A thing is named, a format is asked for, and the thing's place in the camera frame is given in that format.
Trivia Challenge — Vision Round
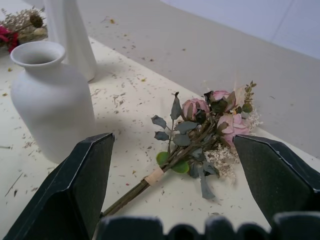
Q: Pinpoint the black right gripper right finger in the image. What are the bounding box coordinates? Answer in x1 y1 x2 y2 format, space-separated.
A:
232 134 320 231

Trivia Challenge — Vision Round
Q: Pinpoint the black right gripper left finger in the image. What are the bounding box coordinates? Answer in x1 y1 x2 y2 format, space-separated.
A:
2 132 116 240

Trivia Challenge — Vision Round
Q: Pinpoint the round grey ceramic vase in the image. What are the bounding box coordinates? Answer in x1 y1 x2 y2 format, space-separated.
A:
9 41 97 165

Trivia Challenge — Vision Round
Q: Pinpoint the tall white ribbed vase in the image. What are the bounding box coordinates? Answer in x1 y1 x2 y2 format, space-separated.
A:
42 0 98 82

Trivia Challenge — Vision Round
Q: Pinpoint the pink rose dried bouquet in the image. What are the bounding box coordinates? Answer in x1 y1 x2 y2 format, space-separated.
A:
101 80 264 217

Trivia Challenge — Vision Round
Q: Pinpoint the red dried flower bouquet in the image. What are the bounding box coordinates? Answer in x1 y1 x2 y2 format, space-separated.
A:
0 6 49 54

